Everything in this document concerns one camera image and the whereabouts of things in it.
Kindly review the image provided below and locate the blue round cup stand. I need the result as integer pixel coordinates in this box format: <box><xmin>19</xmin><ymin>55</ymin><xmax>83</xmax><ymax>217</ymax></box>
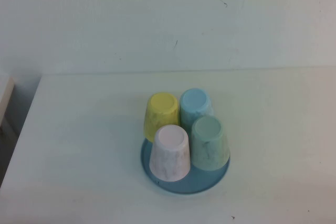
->
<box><xmin>140</xmin><ymin>137</ymin><xmax>232</xmax><ymax>196</ymax></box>

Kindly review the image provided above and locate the beige furniture panel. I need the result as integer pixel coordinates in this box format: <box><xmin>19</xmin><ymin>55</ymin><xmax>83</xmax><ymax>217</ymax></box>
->
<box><xmin>0</xmin><ymin>74</ymin><xmax>16</xmax><ymax>133</ymax></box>

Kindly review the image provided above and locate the yellow marbled plastic cup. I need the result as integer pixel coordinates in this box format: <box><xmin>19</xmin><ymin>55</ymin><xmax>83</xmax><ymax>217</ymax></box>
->
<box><xmin>143</xmin><ymin>92</ymin><xmax>181</xmax><ymax>143</ymax></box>

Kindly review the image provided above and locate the light blue marbled plastic cup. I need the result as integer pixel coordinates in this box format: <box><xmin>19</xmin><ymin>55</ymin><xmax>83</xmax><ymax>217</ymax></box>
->
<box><xmin>178</xmin><ymin>88</ymin><xmax>215</xmax><ymax>130</ymax></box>

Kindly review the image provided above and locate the green marbled plastic cup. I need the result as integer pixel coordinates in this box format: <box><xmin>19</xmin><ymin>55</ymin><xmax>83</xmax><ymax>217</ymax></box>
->
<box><xmin>190</xmin><ymin>115</ymin><xmax>232</xmax><ymax>172</ymax></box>

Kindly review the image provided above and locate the pink marbled plastic cup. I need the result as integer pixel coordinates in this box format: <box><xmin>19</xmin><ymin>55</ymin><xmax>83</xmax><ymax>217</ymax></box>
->
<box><xmin>149</xmin><ymin>126</ymin><xmax>192</xmax><ymax>183</ymax></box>

